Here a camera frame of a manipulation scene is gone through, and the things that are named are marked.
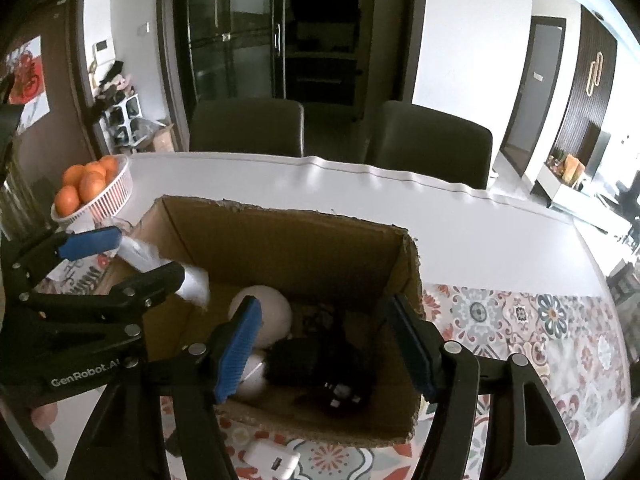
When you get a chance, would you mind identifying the grey hallway door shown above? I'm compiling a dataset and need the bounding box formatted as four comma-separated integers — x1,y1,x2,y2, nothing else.
500,15,566,177

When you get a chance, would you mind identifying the black power adapter with cable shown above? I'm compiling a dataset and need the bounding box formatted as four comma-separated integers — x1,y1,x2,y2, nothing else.
265,315,420,418

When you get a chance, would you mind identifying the person's left hand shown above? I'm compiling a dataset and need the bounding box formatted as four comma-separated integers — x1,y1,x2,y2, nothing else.
30,403,58,431

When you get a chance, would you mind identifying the white round object in box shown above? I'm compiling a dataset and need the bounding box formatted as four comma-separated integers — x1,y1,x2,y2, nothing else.
229,285,293,350

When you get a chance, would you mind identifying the dark glass cabinet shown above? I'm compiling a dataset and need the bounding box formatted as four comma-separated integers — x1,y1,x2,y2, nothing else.
156,0,431,122

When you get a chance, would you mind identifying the left dark dining chair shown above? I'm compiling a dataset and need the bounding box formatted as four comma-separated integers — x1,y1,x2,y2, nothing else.
189,98,305,157

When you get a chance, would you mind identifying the white shoe shelf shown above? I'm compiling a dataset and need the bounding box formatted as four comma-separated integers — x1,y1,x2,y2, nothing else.
103,93,142,153

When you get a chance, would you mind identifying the white tv console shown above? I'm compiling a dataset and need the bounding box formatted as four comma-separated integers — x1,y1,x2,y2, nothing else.
532,166,639,237

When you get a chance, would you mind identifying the patterned table runner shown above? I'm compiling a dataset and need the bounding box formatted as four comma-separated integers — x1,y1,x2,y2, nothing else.
164,283,632,480

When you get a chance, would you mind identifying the white charger plug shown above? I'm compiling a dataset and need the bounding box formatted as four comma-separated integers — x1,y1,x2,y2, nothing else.
243,439,300,480

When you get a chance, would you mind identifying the red wall poster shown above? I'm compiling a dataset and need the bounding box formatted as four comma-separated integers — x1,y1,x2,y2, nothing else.
6,36,50,133

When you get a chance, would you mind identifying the brown cardboard box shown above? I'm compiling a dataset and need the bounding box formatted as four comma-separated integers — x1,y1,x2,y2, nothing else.
132,196,422,448

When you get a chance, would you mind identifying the dark dining chair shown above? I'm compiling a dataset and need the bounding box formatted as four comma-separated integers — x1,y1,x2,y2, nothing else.
189,98,305,157
366,101,492,190

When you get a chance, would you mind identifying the right dark dining chair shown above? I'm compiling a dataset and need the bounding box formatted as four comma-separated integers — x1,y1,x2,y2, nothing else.
366,101,492,190

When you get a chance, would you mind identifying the orange fruit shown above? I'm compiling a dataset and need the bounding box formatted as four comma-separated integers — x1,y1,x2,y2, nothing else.
78,171,106,204
62,165,86,188
54,185,81,218

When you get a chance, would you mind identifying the pink earbud case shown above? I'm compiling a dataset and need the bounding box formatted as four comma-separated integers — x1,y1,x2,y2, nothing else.
235,351,267,402

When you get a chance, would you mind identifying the white fruit basket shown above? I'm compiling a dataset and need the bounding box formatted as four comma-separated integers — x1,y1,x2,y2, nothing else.
50,155,134,226

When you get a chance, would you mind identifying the floral tissue pack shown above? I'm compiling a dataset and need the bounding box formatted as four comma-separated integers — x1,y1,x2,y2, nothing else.
32,232,118,295

